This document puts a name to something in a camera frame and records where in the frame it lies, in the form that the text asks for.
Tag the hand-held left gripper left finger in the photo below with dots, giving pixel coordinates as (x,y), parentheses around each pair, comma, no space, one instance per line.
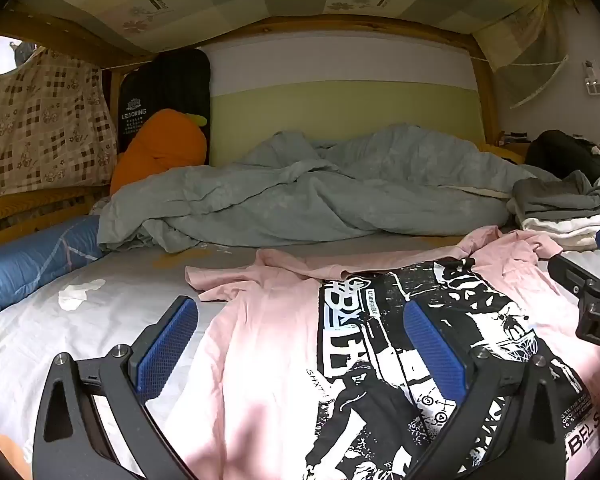
(167,347)

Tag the white wall device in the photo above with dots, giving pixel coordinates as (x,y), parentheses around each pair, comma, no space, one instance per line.
(592,80)

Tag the pink printed T-shirt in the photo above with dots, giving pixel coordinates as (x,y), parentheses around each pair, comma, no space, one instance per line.
(260,320)

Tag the orange carrot plush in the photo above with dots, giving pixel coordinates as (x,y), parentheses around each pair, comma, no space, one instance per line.
(159,145)

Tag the grey-green duvet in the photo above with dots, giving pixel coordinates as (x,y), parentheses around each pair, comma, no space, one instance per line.
(305,195)

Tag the wooden bed frame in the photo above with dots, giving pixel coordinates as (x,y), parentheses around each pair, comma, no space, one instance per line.
(330,22)

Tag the grey folded garment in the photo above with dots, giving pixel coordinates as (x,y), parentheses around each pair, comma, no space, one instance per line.
(560,195)

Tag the black cushion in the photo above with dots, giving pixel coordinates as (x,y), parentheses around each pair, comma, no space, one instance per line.
(179,80)

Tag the black garment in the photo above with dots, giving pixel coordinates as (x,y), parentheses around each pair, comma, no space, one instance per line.
(560,152)

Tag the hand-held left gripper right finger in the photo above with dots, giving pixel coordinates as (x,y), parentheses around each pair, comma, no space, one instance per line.
(432,350)

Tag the white folded garment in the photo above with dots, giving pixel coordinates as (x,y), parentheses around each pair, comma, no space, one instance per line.
(565,232)

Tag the blue pillow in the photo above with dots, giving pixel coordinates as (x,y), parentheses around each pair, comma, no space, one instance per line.
(24,265)

